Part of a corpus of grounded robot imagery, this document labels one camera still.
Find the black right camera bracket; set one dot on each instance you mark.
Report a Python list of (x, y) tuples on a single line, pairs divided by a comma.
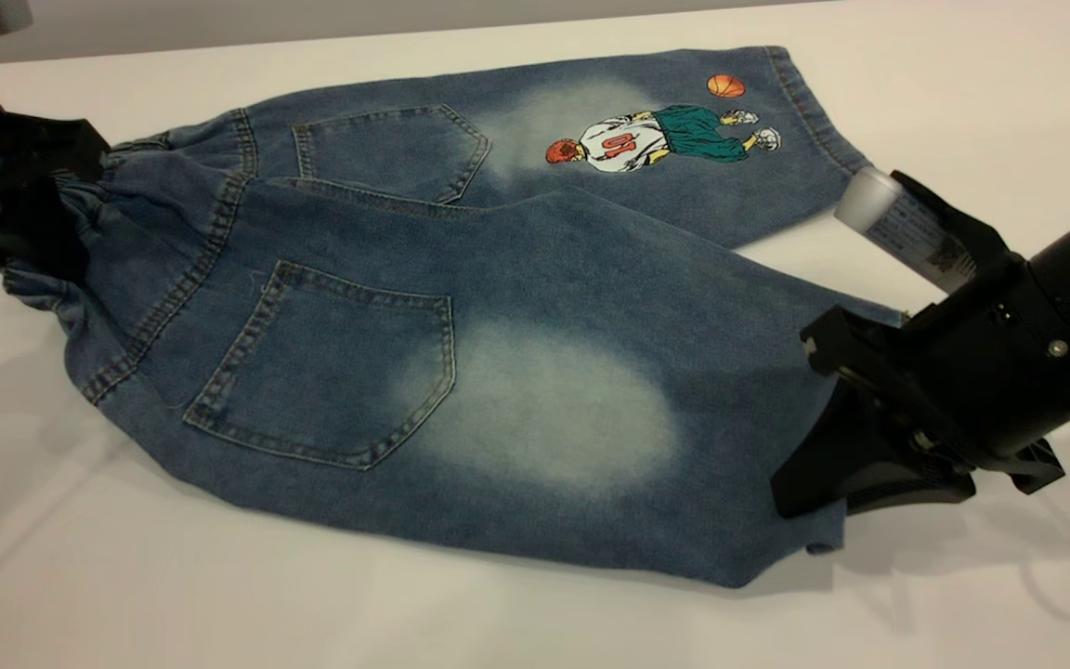
[(985, 246)]

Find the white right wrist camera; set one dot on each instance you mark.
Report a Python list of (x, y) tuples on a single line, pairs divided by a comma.
[(897, 223)]

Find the blue denim shorts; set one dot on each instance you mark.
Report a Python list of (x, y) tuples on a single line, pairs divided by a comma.
[(544, 279)]

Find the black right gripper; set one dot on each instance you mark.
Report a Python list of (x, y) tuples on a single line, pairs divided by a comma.
[(962, 372)]

